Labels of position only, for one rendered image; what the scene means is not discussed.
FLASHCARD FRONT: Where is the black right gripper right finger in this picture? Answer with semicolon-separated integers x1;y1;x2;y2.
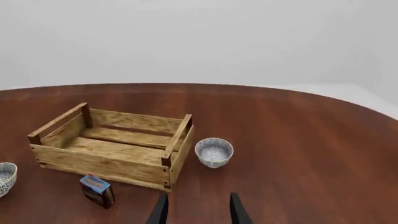
229;192;254;224

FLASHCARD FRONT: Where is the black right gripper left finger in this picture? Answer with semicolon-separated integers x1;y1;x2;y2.
145;192;169;224

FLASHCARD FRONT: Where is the blue patterned white bowl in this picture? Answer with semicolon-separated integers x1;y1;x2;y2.
195;137;234;169
0;162;18;198

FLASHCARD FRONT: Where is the wooden slat tray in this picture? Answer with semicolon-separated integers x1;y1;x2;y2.
27;102;195;194

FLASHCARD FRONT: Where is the chocolate pudding box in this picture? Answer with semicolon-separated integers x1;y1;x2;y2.
79;174;116;210

